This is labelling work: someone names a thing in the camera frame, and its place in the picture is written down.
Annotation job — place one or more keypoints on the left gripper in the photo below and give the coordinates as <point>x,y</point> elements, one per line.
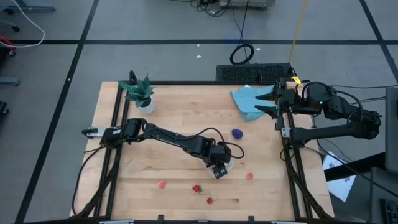
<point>220,154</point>

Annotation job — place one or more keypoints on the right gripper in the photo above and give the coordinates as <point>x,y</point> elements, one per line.
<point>290,101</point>

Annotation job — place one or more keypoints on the purple blackberry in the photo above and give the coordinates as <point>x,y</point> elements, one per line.
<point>237,133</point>

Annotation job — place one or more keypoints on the small pink round fruit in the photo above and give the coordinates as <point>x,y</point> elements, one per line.
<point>161,184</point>
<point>249,176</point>

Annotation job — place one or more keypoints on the red strawberry with leaves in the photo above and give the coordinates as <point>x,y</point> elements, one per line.
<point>196,188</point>

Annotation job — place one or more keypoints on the long-stemmed red strawberry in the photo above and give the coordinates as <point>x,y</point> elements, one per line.
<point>210,201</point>

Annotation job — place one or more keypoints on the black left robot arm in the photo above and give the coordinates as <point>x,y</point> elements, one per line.
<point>168,138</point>

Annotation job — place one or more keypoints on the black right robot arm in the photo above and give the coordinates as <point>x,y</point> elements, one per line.
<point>342,132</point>

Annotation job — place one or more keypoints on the clear plastic tupperware container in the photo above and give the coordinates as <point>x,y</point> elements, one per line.
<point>231,165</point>

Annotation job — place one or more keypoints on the light blue cloth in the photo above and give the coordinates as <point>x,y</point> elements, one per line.
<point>248,102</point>

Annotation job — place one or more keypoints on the yellow tag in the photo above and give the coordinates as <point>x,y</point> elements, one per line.
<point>295,80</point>

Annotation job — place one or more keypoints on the green plant in white pot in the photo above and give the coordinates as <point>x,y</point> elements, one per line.
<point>148,108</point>

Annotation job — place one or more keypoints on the grey equipment base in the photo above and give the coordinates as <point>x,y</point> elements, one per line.
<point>245,3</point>

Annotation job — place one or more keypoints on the black beam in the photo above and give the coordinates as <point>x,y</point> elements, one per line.
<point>354,168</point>

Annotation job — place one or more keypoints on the white paper sheet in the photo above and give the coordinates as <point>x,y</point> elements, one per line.
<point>339,186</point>

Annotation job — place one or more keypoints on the grey monitor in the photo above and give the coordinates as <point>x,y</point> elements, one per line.
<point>392,130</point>

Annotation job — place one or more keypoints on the black keyboard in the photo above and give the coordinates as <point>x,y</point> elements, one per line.
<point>390,213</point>

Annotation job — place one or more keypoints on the grey desk foot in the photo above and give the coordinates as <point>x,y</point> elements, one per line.
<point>9,81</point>

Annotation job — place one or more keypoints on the black office chair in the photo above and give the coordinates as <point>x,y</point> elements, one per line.
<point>15,29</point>

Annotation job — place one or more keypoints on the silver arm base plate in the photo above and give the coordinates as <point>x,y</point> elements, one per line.
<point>285,132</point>
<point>96,131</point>

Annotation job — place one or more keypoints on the black aluminium table frame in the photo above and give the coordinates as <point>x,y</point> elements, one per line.
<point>202,83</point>

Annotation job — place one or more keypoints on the black table edge bracket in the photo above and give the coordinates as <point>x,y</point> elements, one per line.
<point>251,219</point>
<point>160,218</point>

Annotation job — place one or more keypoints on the silver metal bracket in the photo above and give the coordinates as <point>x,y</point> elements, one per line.
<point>289,222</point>
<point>116,222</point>

